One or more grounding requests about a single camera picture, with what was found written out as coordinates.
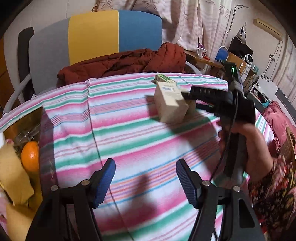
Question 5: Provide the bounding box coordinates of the cream tall carton box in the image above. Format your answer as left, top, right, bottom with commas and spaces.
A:
154, 81, 189, 123

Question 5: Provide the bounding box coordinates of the green yellow medicine box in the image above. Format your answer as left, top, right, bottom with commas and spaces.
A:
154, 73, 177, 85

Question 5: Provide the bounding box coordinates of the orange mandarin fruit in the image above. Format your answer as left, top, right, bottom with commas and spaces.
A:
21, 141, 39, 172

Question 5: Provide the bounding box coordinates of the floral sleeve forearm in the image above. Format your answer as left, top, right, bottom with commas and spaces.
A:
248, 155, 295, 240

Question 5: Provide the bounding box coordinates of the person right hand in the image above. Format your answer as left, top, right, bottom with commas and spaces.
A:
218, 122, 273, 183

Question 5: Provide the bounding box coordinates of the wooden side desk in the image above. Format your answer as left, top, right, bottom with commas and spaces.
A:
185, 50, 257, 81

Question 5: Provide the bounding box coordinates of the white mug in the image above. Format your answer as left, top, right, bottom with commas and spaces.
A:
196, 45, 207, 58

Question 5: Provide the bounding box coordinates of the dark red puffer jacket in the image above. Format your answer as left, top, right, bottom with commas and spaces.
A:
57, 43, 186, 85

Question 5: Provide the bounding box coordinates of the gold tin tray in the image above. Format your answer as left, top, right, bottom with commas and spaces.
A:
1, 108, 43, 240

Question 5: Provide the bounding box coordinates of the blue kettle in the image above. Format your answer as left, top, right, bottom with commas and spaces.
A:
215, 46, 229, 62

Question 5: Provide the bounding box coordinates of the striped pink tablecloth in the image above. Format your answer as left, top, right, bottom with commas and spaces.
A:
0, 72, 275, 241

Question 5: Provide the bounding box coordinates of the pink curtain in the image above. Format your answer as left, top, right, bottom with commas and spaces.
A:
92, 0, 232, 58

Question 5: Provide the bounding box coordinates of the wooden wardrobe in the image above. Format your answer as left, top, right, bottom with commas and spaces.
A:
0, 38, 14, 110

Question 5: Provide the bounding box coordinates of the grey yellow blue chair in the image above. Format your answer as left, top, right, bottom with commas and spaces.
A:
3, 10, 162, 113

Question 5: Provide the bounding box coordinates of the wall air conditioner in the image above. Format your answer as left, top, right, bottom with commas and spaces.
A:
253, 18, 283, 41

